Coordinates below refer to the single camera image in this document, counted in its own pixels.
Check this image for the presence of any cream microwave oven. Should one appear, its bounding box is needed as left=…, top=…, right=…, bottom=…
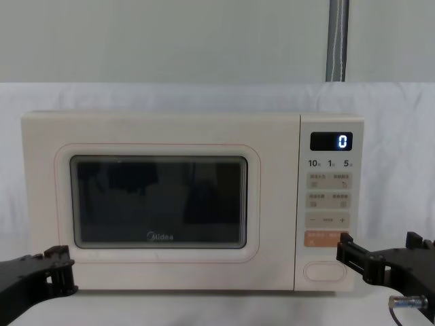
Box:
left=20, top=111, right=365, bottom=292

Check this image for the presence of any white table cloth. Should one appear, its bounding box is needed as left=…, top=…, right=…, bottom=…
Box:
left=0, top=81, right=435, bottom=326

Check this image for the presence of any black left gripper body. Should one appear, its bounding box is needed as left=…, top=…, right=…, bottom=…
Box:
left=0, top=253, right=52, bottom=326

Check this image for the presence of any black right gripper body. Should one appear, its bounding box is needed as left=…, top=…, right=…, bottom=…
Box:
left=385, top=247, right=435, bottom=326

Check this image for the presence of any oven control panel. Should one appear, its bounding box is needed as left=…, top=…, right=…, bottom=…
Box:
left=294, top=114, right=365, bottom=292

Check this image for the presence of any white curtain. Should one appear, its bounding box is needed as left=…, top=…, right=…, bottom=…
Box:
left=0, top=0, right=435, bottom=85

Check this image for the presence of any dark cable with silver plug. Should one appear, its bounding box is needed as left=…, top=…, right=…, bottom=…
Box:
left=388, top=295, right=428, bottom=326

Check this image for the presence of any grey striped post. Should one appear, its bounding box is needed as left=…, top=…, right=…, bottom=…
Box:
left=325, top=0, right=350, bottom=83

